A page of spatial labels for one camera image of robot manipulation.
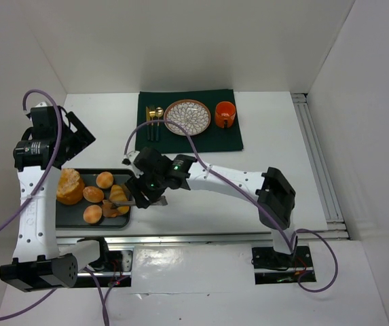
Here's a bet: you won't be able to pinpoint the metal tongs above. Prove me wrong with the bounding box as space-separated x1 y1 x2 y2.
103 196 168 209

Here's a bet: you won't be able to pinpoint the striped long bread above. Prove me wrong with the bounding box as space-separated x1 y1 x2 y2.
109 185 130 215

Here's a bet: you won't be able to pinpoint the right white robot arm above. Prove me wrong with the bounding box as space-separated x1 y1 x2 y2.
122 147 297 255

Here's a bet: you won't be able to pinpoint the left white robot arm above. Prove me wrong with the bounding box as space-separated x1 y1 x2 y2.
0 103 100 292

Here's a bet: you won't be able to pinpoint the large orange round bread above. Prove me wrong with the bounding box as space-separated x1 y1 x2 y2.
56 168 85 205

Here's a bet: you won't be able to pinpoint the round bun top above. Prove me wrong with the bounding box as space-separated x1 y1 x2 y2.
96 171 114 189

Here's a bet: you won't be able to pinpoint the round bun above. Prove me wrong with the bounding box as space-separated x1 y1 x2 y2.
83 205 103 224
83 186 105 203
96 171 114 189

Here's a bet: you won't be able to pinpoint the black baking tray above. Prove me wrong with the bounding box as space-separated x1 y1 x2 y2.
56 168 134 229

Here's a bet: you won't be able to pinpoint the dark green placemat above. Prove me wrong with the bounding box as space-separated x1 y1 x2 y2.
135 89 244 154

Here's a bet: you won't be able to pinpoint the brown croissant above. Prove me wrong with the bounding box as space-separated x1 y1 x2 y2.
101 200 120 218

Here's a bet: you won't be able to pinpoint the floral patterned plate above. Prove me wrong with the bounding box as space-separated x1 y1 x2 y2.
164 99 211 136

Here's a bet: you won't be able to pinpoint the round bun middle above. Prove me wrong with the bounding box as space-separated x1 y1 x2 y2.
83 186 105 203

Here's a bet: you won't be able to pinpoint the round bun bottom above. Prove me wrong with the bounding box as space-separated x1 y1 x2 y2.
83 205 103 224

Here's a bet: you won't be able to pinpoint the orange mug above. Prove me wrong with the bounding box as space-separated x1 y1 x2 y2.
215 101 236 129

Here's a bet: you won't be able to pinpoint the gold spoon dark handle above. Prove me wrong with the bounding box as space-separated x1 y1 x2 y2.
155 107 164 141

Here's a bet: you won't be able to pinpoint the gold fork dark handle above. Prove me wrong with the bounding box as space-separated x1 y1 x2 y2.
149 105 155 141

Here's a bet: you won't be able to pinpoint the gold knife dark handle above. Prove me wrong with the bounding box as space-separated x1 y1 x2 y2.
145 107 151 141

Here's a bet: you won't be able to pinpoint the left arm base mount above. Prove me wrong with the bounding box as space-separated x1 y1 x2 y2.
87 248 134 289

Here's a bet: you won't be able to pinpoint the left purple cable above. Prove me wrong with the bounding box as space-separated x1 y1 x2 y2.
0 89 127 326

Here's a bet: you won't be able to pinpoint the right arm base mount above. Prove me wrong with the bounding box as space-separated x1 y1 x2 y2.
251 246 316 285

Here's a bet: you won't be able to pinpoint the aluminium rail right side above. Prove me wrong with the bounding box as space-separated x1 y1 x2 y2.
291 93 350 239

